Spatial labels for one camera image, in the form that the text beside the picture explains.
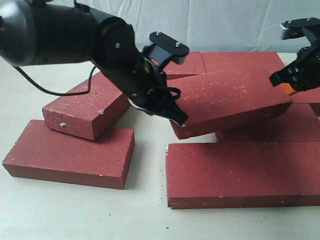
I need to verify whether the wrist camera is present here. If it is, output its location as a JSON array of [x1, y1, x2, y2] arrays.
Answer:
[[280, 17, 320, 45], [142, 31, 190, 68]]

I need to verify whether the red brick third row right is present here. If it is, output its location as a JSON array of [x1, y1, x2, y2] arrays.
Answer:
[[215, 103, 320, 143]]

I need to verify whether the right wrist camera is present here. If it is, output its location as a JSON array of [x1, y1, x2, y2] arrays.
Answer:
[[280, 17, 320, 45]]

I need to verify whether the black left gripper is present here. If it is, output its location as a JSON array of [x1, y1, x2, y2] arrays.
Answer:
[[94, 47, 188, 125]]

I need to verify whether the white fabric backdrop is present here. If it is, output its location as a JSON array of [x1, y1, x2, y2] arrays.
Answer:
[[0, 0, 320, 61]]

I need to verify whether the red brick right second row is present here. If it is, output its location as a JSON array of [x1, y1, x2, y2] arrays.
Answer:
[[291, 88, 320, 117]]

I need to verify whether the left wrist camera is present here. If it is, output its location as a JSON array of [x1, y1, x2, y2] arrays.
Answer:
[[142, 31, 190, 68]]

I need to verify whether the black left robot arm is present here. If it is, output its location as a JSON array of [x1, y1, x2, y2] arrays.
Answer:
[[0, 0, 190, 126]]

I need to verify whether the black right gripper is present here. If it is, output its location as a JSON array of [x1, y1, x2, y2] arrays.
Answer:
[[269, 46, 320, 96]]

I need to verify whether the red brick with metal studs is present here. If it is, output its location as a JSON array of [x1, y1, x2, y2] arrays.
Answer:
[[42, 72, 129, 140]]

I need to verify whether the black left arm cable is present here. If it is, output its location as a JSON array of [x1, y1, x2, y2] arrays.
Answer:
[[12, 63, 98, 97]]

